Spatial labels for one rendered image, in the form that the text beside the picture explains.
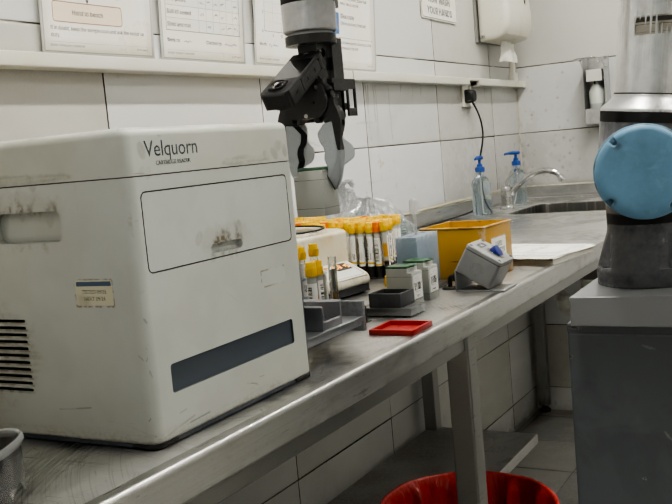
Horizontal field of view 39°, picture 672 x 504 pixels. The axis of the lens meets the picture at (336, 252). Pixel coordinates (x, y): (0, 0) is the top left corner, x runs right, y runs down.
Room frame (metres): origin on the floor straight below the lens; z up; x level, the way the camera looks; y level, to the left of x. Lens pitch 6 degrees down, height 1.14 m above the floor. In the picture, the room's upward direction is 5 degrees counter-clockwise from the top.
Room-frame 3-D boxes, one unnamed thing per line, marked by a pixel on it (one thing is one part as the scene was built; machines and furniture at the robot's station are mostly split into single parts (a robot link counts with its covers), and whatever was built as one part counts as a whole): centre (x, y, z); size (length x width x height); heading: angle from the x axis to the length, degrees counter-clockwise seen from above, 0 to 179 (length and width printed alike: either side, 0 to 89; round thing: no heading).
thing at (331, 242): (1.74, 0.10, 0.94); 0.30 x 0.24 x 0.12; 51
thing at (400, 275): (1.53, -0.11, 0.91); 0.05 x 0.04 x 0.07; 60
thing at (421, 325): (1.33, -0.08, 0.88); 0.07 x 0.07 x 0.01; 60
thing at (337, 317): (1.18, 0.05, 0.92); 0.21 x 0.07 x 0.05; 150
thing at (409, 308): (1.47, -0.08, 0.89); 0.09 x 0.05 x 0.04; 59
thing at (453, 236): (1.80, -0.25, 0.93); 0.13 x 0.13 x 0.10; 57
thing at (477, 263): (1.64, -0.24, 0.92); 0.13 x 0.07 x 0.08; 60
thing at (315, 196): (1.32, 0.02, 1.08); 0.05 x 0.04 x 0.06; 57
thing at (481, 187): (3.18, -0.50, 0.97); 0.08 x 0.07 x 0.20; 154
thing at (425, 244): (1.68, -0.15, 0.92); 0.10 x 0.07 x 0.10; 152
